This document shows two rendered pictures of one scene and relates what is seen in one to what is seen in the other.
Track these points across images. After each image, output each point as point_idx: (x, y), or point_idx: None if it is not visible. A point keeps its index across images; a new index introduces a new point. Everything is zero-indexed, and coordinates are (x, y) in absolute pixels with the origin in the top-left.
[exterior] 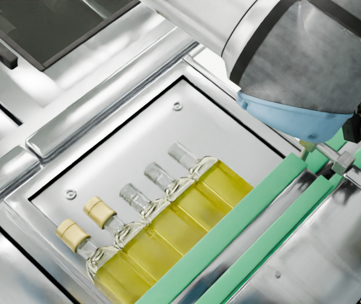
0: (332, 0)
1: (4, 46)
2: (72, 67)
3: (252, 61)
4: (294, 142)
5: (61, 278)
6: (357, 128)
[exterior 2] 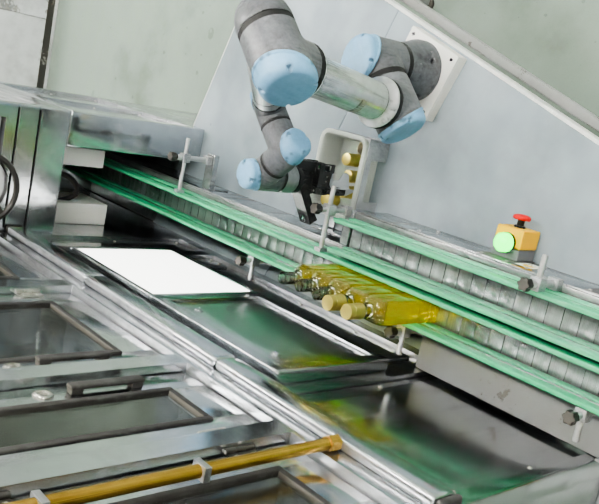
0: (394, 66)
1: (89, 351)
2: (123, 342)
3: (403, 96)
4: (243, 292)
5: (341, 381)
6: None
